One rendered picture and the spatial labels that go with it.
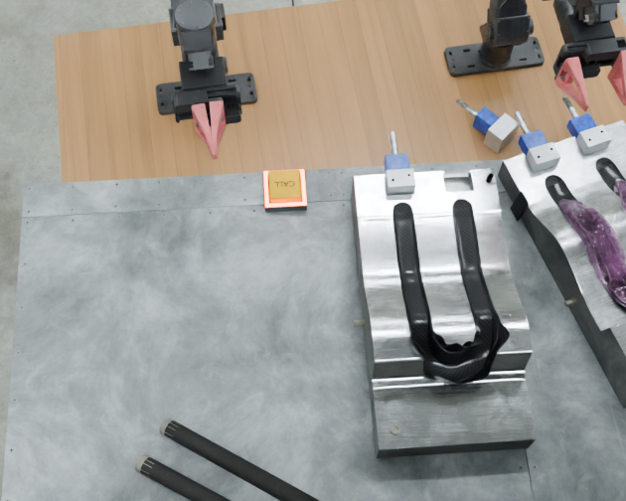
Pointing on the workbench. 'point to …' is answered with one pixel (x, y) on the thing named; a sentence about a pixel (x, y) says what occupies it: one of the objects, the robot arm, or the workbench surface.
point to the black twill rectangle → (519, 206)
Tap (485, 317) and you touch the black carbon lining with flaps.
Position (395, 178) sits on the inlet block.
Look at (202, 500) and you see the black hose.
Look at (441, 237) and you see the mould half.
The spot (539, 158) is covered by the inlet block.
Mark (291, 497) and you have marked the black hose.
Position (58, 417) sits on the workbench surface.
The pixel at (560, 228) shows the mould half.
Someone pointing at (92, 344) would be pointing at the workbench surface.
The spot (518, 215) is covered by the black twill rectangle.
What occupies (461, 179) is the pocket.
